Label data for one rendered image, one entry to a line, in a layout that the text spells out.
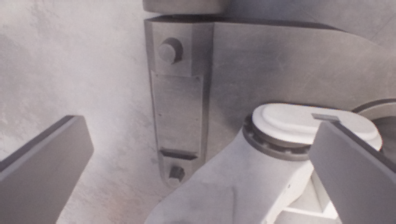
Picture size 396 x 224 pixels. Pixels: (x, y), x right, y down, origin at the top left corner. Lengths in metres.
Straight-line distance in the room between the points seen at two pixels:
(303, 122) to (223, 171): 0.16
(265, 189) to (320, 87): 0.28
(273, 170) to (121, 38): 0.60
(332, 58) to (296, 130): 0.19
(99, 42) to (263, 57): 0.54
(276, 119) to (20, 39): 0.94
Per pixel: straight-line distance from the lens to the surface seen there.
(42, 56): 0.98
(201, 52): 0.43
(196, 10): 0.43
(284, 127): 0.35
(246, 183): 0.30
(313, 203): 0.49
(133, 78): 0.75
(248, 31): 0.44
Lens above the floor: 0.61
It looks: 58 degrees down
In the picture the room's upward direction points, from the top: 157 degrees counter-clockwise
